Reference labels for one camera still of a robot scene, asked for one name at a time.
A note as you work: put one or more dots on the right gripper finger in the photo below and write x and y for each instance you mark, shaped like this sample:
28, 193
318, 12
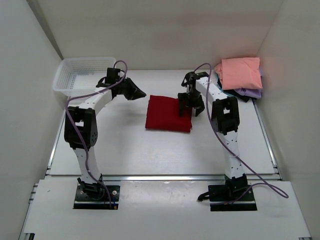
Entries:
181, 102
199, 106

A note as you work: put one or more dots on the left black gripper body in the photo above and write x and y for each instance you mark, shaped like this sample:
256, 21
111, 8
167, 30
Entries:
123, 87

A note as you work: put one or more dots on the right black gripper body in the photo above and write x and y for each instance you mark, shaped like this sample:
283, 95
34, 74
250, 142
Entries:
192, 99

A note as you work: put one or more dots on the red t shirt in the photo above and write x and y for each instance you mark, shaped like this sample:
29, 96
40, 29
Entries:
163, 114

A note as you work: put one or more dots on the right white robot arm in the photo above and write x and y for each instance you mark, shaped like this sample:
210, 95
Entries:
224, 119

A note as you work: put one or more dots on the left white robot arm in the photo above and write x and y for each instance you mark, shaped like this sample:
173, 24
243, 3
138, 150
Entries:
81, 131

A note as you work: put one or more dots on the black folded t shirt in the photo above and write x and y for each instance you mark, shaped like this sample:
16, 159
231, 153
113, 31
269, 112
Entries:
232, 93

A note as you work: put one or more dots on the white perforated plastic basket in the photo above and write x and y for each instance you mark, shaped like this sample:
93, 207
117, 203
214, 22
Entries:
79, 76

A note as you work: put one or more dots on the pink folded t shirt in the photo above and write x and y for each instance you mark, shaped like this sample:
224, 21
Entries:
239, 73

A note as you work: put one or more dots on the lavender folded t shirt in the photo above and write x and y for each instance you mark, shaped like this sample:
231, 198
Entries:
252, 93

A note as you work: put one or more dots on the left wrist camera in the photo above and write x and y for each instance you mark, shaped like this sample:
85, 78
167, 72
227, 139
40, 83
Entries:
113, 76

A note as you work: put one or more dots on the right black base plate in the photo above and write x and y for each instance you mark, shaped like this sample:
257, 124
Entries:
240, 201

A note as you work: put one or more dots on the aluminium frame rail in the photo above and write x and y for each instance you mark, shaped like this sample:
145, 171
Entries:
202, 177

